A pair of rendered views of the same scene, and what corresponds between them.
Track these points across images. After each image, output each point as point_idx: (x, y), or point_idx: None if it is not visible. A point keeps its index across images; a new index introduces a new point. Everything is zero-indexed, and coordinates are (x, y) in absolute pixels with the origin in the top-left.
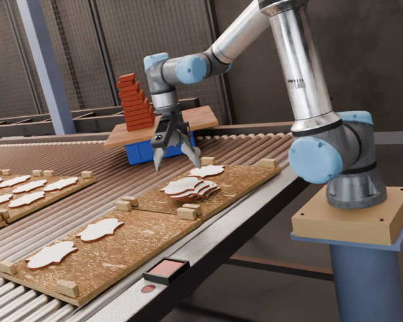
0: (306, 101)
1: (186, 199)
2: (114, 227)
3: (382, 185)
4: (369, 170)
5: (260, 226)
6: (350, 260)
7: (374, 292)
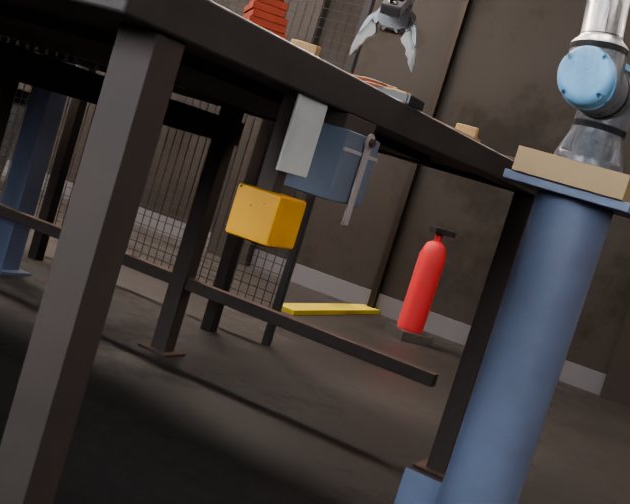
0: (607, 14)
1: None
2: None
3: (622, 161)
4: (619, 135)
5: (463, 158)
6: (555, 226)
7: (564, 276)
